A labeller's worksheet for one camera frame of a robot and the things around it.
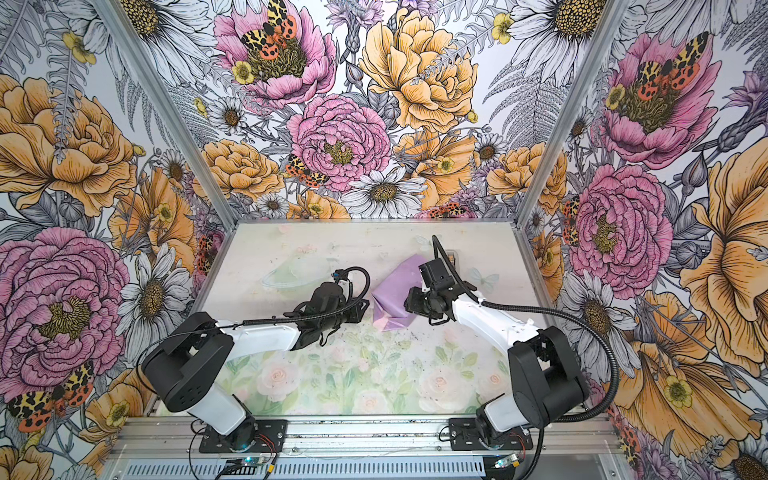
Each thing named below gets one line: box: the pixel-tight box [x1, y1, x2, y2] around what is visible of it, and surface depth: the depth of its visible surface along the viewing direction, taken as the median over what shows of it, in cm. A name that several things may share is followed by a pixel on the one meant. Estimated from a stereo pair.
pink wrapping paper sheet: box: [371, 254, 427, 333], surface depth 96 cm
